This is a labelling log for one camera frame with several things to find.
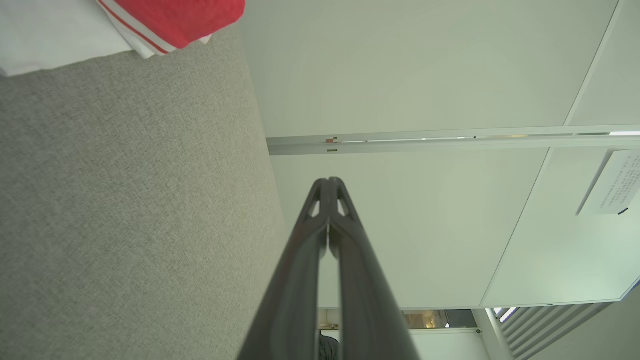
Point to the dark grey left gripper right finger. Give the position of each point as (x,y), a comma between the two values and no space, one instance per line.
(370,320)

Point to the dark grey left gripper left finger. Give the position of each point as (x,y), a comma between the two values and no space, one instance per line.
(290,310)

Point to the white folded garment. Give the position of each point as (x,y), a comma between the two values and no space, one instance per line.
(50,30)

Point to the white slatted panel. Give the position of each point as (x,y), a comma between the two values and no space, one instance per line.
(545,330)

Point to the grey fabric sofa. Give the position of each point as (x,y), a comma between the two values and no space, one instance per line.
(125,210)

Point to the white paper notice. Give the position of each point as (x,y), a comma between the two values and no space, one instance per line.
(615,182)

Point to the red garment with striped trim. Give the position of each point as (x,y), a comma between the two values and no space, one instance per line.
(185,20)

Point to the grey metal wall rail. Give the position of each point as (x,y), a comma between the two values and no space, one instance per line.
(450,144)

